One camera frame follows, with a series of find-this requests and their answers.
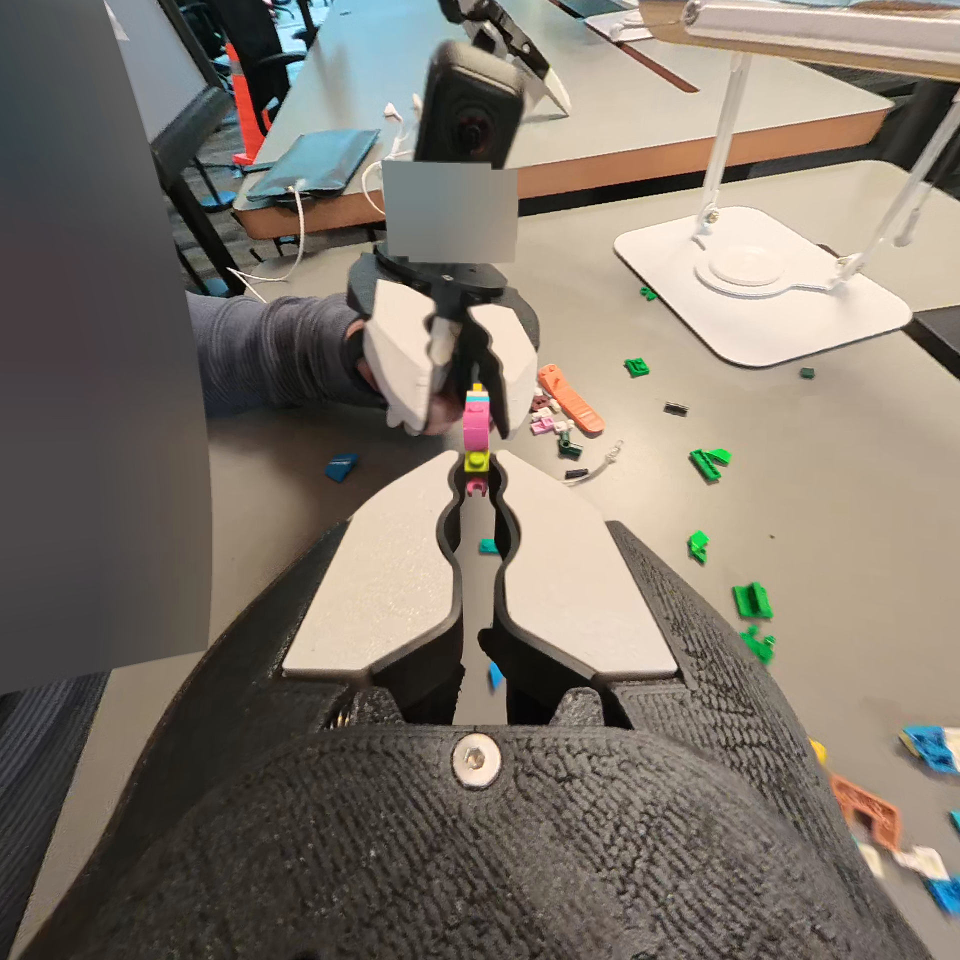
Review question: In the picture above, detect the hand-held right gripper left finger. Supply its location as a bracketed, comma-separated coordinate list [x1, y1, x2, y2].
[281, 450, 468, 685]

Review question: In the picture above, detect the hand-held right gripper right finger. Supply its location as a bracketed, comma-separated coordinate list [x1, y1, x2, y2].
[477, 448, 680, 687]

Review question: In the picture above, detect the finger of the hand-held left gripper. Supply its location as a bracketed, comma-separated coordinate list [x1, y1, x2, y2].
[459, 303, 537, 442]
[362, 279, 460, 438]

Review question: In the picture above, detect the pink and teal lego assembly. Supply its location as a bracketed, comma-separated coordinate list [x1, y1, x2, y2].
[461, 382, 496, 500]

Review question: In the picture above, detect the person's left forearm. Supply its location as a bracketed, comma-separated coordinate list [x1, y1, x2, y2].
[186, 292, 361, 417]

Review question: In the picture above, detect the transparent curved lego piece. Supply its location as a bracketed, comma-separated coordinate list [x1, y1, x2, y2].
[562, 438, 625, 487]

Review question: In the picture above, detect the orange brown lego arch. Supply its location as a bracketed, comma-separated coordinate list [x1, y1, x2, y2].
[828, 774, 901, 852]

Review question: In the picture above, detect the blue and white lego piece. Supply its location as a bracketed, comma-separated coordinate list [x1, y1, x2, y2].
[900, 723, 960, 775]

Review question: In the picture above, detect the person's left hand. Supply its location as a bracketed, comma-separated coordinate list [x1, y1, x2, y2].
[341, 318, 470, 438]

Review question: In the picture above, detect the black and white tool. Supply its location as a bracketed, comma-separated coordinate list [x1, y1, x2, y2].
[438, 0, 573, 120]

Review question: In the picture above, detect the orange brick separator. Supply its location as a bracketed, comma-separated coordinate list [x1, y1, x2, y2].
[537, 363, 607, 436]

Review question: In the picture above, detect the grey table with wooden edge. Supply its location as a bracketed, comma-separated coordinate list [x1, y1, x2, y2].
[232, 0, 894, 241]

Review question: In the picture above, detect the dark teal pouch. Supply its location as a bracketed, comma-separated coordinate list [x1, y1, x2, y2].
[246, 129, 382, 205]

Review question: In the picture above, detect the black office chair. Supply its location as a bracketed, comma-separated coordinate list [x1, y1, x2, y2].
[202, 0, 316, 114]

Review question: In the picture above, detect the orange traffic cone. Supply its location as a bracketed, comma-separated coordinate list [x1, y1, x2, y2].
[225, 43, 275, 168]

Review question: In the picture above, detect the white lamp stand base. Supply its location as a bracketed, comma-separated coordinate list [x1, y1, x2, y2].
[613, 0, 960, 369]

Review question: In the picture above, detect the white earbud cable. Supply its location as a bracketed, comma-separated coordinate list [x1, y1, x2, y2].
[363, 93, 425, 219]

